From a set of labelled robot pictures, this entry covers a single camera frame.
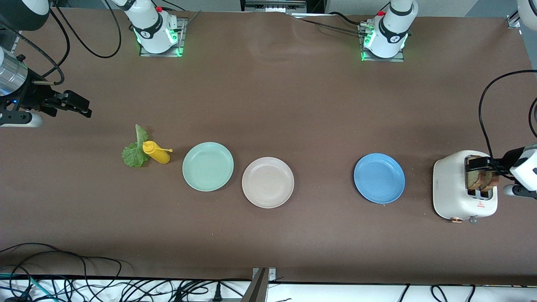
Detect green lettuce leaf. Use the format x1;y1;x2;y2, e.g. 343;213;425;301
121;124;149;168

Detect beige plate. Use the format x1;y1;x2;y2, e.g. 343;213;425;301
242;157;295;209

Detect blue plate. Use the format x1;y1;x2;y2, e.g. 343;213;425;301
353;153;406;205

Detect long black cable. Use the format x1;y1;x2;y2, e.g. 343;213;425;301
0;242;122;277

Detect black base power cable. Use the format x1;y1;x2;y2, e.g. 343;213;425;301
289;12;370;36

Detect grey metal bracket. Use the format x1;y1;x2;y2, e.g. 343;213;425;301
242;268;276;302

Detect short black left arm cable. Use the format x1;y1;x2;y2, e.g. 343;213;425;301
528;99;537;138

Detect white two-slot toaster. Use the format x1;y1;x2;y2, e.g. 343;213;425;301
433;150;498;224

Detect teal cable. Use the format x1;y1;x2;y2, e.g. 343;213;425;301
0;273;44;300

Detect brown bread slice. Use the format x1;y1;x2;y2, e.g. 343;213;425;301
480;168;501;193
467;167;483;191

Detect yellow mustard squeeze bottle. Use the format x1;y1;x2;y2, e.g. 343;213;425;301
142;141;173;164

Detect mint green plate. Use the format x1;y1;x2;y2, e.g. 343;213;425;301
182;142;235;192

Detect black right arm cable loop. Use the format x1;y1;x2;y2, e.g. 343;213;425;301
50;0;123;59

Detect aluminium frame rail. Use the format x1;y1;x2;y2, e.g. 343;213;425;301
6;30;22;54

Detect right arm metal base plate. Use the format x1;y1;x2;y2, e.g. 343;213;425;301
139;17;187;57

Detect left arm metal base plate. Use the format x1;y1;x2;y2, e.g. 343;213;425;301
358;23;405;62

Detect tangled black cables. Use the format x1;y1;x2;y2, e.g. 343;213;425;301
0;252;252;302

